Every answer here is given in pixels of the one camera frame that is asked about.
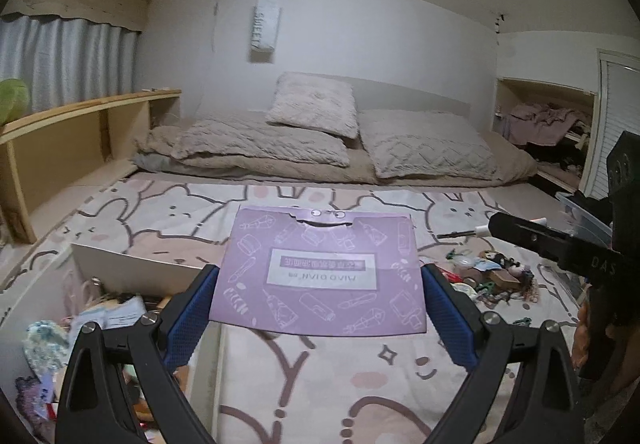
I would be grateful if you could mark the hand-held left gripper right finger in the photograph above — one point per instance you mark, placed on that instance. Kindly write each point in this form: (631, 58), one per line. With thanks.
(450, 319)

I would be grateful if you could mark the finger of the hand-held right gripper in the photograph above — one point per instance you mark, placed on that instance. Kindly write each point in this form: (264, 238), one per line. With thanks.
(540, 239)

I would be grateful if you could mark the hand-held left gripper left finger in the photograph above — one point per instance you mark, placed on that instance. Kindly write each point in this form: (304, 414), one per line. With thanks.
(187, 326)

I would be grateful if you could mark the white pen with black tip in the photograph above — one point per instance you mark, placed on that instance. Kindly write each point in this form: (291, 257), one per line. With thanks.
(470, 232)

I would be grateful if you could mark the purple printed card packet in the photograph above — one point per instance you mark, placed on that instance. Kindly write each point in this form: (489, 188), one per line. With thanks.
(250, 284)

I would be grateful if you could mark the white storage box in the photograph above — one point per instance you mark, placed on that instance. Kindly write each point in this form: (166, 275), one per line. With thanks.
(150, 259)

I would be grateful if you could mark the clear plastic box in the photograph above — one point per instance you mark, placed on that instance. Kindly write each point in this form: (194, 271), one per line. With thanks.
(585, 226)

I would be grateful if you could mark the small panda figure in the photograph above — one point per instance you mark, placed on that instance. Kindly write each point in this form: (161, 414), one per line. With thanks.
(492, 256)

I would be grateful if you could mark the white louvred door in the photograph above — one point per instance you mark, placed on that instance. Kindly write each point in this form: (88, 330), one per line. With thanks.
(617, 103)

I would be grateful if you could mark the pile of clothes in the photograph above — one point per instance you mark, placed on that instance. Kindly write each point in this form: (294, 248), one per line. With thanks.
(545, 121)

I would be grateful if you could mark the bunny print bed sheet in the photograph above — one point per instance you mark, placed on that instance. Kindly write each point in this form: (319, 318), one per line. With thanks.
(310, 389)

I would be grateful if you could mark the floral fabric pouch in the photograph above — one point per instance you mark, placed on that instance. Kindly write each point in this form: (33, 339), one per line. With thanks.
(47, 344)

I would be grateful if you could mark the beige quilted pillow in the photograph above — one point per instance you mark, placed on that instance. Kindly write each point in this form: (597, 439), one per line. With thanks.
(425, 146)

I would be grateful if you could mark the beige fleece blanket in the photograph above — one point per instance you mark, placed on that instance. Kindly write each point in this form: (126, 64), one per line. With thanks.
(360, 171)

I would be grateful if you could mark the purple lace cloth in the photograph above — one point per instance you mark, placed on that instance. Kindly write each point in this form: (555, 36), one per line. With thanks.
(32, 404)

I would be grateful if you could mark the beige quilted duvet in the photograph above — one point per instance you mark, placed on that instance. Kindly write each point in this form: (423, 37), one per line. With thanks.
(250, 141)

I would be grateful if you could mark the wooden bedside shelf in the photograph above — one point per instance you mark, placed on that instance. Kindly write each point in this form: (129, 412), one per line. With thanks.
(75, 138)

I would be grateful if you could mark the fluffy beige pillow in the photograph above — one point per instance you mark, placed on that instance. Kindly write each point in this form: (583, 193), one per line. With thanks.
(315, 103)

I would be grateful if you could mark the green plush toy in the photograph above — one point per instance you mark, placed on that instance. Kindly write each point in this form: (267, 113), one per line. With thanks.
(12, 101)

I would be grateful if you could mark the grey curtain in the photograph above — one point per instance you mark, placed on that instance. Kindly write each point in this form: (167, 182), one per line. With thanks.
(65, 63)

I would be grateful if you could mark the white hanging paper bag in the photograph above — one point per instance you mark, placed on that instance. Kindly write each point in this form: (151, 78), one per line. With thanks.
(264, 31)

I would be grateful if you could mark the wall closet niche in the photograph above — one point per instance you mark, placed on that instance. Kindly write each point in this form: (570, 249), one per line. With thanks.
(505, 98)

